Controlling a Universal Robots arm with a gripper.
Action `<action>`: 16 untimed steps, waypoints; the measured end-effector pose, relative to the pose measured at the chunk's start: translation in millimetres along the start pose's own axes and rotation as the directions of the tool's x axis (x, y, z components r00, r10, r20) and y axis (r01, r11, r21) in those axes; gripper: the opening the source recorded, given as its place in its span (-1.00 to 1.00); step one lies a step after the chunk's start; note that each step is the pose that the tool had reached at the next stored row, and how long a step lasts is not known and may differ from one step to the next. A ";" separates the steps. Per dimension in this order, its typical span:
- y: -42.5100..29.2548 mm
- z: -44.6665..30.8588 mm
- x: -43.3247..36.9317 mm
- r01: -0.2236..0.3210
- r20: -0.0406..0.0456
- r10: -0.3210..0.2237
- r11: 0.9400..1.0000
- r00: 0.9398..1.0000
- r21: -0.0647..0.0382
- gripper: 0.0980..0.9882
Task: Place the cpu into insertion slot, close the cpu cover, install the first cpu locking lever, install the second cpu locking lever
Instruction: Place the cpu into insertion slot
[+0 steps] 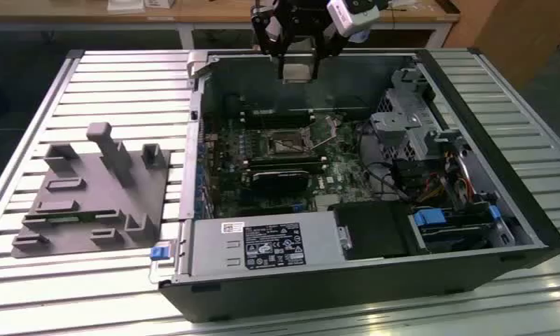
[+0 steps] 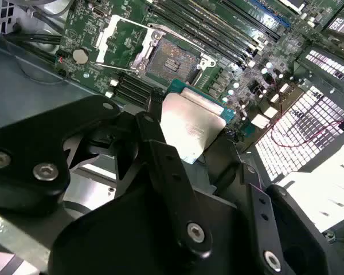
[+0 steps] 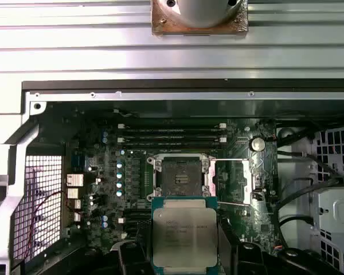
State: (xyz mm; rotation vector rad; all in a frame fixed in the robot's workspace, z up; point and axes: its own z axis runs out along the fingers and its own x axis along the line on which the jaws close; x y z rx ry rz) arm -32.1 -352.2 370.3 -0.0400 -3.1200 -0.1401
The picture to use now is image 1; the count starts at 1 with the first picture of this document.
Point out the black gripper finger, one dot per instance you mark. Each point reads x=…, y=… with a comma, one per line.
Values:
x=268, y=45
x=328, y=43

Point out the silver CPU plate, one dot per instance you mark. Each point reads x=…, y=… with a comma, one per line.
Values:
x=297, y=74

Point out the black RAM slot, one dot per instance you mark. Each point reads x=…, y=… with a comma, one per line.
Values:
x=289, y=122
x=289, y=112
x=284, y=160
x=284, y=168

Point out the CPU socket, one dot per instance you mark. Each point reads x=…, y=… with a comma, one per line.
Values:
x=284, y=147

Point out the blue expansion slot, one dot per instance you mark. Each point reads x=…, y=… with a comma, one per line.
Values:
x=297, y=207

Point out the black expansion slot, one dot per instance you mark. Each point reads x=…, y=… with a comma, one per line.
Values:
x=270, y=210

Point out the grey case latch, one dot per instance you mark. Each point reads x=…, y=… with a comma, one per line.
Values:
x=197, y=63

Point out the wooden desk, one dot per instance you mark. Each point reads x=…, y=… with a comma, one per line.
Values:
x=205, y=14

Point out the grey metal disk bay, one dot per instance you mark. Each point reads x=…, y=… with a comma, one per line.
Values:
x=401, y=101

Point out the white box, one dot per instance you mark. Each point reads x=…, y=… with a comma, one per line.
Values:
x=125, y=7
x=158, y=3

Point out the green motherboard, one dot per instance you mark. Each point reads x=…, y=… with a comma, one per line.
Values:
x=349, y=178

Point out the black graphics card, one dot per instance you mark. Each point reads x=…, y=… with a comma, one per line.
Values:
x=280, y=182

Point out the wooden cabinet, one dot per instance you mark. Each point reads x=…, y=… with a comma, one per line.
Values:
x=517, y=35

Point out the black plastic shroud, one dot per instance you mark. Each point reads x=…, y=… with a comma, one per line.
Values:
x=373, y=227

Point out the blue disk carrier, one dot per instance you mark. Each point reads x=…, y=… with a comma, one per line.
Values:
x=429, y=217

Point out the grey parts rack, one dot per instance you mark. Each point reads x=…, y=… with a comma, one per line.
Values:
x=97, y=196

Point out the grey power supply unit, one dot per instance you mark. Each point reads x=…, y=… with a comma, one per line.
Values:
x=214, y=252

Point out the small blue clip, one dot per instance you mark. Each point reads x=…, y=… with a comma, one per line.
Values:
x=493, y=214

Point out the black disk drive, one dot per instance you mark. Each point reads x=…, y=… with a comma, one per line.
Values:
x=452, y=238

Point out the blue case latch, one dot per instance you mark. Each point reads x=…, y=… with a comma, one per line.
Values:
x=160, y=253

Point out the green RAM stick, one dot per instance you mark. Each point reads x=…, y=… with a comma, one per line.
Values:
x=66, y=219

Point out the black PC case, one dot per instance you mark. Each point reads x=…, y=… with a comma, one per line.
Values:
x=308, y=297

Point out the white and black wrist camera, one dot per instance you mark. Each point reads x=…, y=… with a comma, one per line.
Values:
x=349, y=14

